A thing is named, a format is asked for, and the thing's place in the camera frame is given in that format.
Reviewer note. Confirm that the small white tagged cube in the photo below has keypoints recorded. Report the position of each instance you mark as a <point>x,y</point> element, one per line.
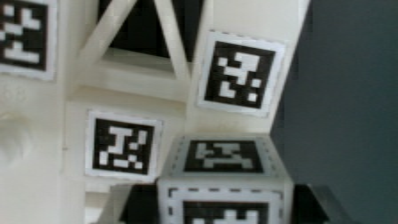
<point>225,184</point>

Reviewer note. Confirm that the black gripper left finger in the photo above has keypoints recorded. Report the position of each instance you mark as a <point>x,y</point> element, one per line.
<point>132,205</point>

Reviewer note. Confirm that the white tagged chair part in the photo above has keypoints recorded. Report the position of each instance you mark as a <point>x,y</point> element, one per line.
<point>180,69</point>

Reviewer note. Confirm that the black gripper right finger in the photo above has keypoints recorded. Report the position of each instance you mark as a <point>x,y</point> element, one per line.
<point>317,207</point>

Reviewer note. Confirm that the long white chair back part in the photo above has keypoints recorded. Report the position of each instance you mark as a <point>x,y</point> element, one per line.
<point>31,110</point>

